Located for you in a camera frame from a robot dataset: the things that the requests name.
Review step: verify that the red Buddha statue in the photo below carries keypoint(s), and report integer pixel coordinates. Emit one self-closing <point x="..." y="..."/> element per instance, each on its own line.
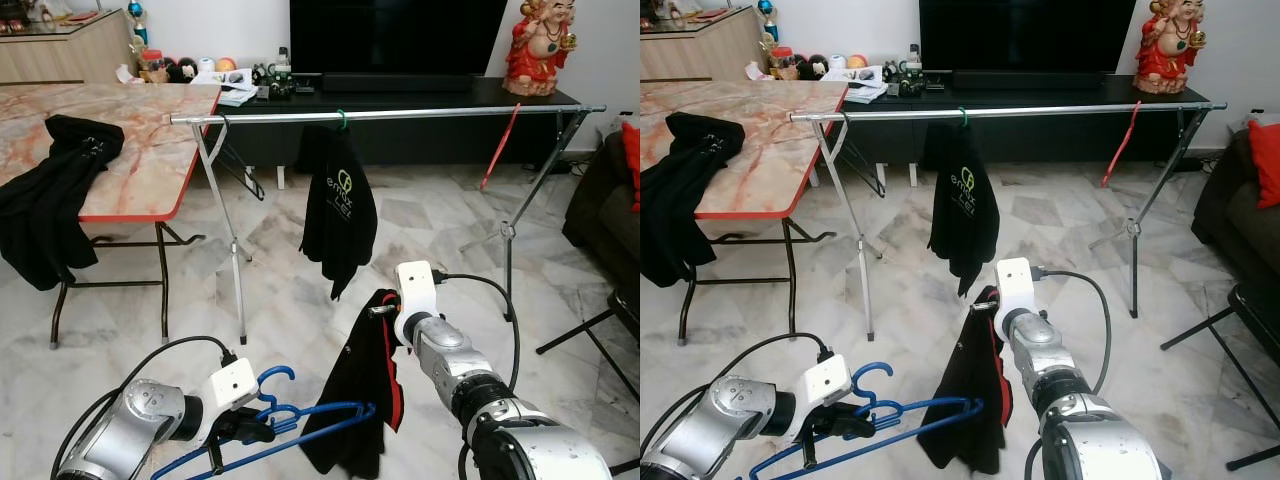
<point x="540" y="60"/>
<point x="1170" y="60"/>

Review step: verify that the clear plastic bottle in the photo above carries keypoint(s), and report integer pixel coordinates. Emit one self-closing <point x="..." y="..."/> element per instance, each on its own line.
<point x="282" y="60"/>
<point x="913" y="58"/>

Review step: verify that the green plastic hanger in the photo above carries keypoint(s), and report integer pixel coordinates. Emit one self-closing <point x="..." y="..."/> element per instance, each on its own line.
<point x="342" y="118"/>
<point x="963" y="116"/>

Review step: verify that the black flat television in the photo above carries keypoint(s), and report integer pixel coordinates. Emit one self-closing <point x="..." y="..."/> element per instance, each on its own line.
<point x="400" y="35"/>
<point x="1030" y="35"/>

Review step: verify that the blue plastic hanger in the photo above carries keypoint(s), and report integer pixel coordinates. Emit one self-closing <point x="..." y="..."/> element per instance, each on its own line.
<point x="885" y="408"/>
<point x="968" y="403"/>
<point x="362" y="408"/>
<point x="283" y="413"/>

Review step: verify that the black electronic gadgets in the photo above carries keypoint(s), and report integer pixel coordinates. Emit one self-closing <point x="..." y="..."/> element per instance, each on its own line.
<point x="285" y="85"/>
<point x="915" y="83"/>

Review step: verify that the brown fabric sofa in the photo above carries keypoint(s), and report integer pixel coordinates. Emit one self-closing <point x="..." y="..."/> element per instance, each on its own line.
<point x="1230" y="220"/>
<point x="600" y="210"/>

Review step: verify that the white tissue pack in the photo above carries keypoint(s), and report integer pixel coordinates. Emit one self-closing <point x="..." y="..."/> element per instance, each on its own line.
<point x="128" y="74"/>
<point x="758" y="71"/>

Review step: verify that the white paper stack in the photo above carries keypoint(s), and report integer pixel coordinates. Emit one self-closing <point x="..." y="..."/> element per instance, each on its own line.
<point x="866" y="86"/>
<point x="225" y="88"/>

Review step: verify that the black plush toy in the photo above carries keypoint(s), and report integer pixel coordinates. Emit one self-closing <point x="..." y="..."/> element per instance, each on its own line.
<point x="181" y="70"/>
<point x="811" y="67"/>

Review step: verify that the black folding chair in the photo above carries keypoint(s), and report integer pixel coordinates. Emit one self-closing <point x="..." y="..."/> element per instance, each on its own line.
<point x="1260" y="305"/>
<point x="628" y="310"/>

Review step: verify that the orange ball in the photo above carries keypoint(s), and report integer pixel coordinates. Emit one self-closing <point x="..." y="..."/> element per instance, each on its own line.
<point x="226" y="66"/>
<point x="857" y="63"/>

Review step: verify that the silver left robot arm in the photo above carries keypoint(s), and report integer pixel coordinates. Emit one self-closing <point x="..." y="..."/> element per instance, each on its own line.
<point x="720" y="430"/>
<point x="130" y="430"/>

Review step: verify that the plain black garment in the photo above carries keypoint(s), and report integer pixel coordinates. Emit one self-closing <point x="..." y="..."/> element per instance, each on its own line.
<point x="50" y="210"/>
<point x="680" y="200"/>

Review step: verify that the light wooden cabinet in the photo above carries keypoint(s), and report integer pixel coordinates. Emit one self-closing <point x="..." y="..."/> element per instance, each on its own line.
<point x="700" y="50"/>
<point x="70" y="55"/>

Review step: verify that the black garment red stripes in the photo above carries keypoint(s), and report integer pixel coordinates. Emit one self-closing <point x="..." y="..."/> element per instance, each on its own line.
<point x="350" y="400"/>
<point x="960" y="400"/>

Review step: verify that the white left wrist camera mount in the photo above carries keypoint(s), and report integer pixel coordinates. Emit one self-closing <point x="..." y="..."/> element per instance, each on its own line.
<point x="230" y="385"/>
<point x="825" y="380"/>

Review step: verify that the black TV console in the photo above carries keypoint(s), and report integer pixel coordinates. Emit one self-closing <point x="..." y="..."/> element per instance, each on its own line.
<point x="430" y="140"/>
<point x="1060" y="138"/>

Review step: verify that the marble top folding table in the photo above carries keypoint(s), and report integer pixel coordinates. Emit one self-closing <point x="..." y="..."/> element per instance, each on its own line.
<point x="780" y="140"/>
<point x="150" y="140"/>

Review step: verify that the black T-shirt green logo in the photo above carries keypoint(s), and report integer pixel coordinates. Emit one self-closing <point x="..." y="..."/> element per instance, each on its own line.
<point x="335" y="240"/>
<point x="960" y="240"/>

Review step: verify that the silver metal clothes rack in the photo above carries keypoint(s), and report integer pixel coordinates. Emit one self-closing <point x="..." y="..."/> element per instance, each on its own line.
<point x="420" y="112"/>
<point x="1050" y="109"/>

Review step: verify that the gold and blue trophy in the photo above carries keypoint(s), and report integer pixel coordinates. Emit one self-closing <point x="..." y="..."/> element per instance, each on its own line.
<point x="137" y="12"/>
<point x="766" y="10"/>

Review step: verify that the red plastic hanger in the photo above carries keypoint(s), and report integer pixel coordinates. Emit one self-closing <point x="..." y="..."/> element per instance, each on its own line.
<point x="496" y="155"/>
<point x="1118" y="152"/>

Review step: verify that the red-lid snack jar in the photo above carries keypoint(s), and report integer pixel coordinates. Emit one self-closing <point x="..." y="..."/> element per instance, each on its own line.
<point x="783" y="65"/>
<point x="153" y="68"/>

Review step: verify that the black plastic hanger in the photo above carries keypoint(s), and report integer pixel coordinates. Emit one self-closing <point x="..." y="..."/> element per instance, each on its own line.
<point x="255" y="190"/>
<point x="878" y="188"/>

